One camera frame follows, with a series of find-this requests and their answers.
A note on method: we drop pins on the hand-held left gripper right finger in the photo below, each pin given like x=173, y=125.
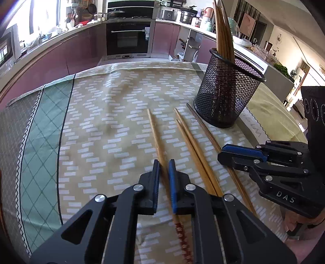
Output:
x=173, y=187

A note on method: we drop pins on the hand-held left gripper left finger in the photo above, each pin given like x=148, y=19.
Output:
x=152, y=187

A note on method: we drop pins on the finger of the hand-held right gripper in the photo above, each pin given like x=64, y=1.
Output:
x=243, y=151
x=236, y=161

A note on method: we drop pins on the long wooden chopstick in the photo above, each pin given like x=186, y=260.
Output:
x=184, y=127
x=156, y=137
x=206, y=177
x=202, y=124

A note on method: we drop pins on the black mesh holder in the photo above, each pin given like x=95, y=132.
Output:
x=223, y=96

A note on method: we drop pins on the bunch of wooden chopsticks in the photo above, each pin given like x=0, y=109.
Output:
x=222, y=33

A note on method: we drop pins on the person's right hand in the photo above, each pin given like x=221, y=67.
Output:
x=299, y=220

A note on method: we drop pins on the beige green patterned tablecloth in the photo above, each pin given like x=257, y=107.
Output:
x=114, y=114

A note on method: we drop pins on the leafy greens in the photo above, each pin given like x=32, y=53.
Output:
x=281, y=69

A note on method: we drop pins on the clear plastic container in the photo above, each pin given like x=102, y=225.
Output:
x=265, y=54

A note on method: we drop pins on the copper tumbler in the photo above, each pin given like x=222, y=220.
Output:
x=268, y=45

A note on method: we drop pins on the white bowl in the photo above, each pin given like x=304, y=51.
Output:
x=242, y=42

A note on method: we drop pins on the yellow cooking oil bottle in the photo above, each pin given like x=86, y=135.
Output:
x=177, y=58

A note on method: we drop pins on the green covered appliance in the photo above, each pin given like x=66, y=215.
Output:
x=234, y=26

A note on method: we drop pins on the pink base cabinets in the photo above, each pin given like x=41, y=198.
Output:
x=63, y=58
x=165, y=38

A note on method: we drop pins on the pink thermos jug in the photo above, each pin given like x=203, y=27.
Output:
x=208, y=12

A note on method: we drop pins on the steel stock pot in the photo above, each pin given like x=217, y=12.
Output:
x=188, y=15

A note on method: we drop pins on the built-in black oven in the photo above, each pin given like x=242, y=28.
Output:
x=127, y=38

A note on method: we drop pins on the red basin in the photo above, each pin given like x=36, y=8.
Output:
x=82, y=24

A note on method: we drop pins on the wok with glass lid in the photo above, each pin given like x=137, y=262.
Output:
x=115, y=13

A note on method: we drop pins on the black range hood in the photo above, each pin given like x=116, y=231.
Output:
x=132, y=6

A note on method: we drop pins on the silver countertop oven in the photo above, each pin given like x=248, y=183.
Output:
x=6, y=48

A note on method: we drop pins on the kitchen window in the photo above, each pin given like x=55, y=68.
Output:
x=43, y=15

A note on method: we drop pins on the wall clock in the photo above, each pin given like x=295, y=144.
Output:
x=279, y=38

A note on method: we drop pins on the brown framed wall art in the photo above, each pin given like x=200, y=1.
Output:
x=247, y=25

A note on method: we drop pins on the wall rack of hanging pans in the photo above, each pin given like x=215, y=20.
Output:
x=83, y=10

